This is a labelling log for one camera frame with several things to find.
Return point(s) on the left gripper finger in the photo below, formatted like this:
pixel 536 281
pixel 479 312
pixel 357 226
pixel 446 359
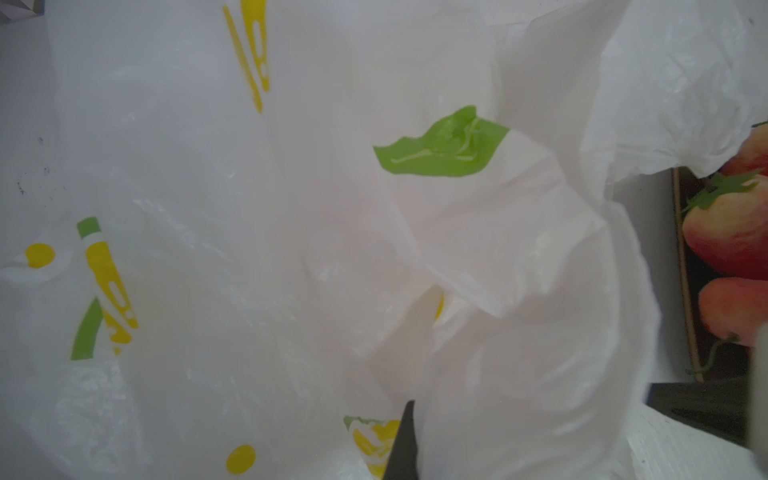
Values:
pixel 402 463

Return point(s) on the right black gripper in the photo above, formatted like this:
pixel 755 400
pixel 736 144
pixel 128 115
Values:
pixel 733 410

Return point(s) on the pink fake peach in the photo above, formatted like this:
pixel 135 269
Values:
pixel 733 310

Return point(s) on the fake strawberry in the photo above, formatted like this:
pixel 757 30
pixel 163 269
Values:
pixel 752 155
pixel 725 225

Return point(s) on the white lemon print plastic bag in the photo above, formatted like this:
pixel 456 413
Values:
pixel 240 238

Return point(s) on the black square mat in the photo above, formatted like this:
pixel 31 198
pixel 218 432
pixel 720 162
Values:
pixel 731 360

